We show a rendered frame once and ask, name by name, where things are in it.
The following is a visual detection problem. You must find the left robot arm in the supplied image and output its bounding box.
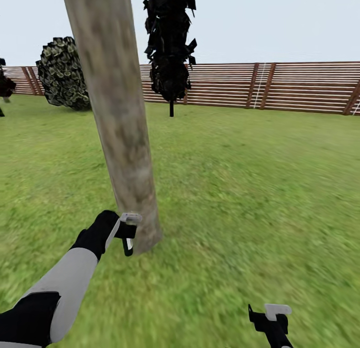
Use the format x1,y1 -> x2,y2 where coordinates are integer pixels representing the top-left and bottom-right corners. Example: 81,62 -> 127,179
0,211 -> 143,348

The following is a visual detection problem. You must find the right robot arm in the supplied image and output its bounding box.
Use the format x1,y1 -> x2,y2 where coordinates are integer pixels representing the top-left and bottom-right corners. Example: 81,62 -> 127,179
248,303 -> 294,348

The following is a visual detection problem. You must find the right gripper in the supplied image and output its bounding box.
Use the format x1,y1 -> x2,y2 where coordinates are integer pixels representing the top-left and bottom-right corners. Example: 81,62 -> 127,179
248,308 -> 288,340

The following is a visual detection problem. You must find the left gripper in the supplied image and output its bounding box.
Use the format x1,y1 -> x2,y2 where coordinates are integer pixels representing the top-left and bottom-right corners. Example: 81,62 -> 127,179
115,223 -> 137,238

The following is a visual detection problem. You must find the pesticide atomizer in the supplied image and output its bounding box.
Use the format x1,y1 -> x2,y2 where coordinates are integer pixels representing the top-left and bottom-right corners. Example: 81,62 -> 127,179
122,238 -> 133,256

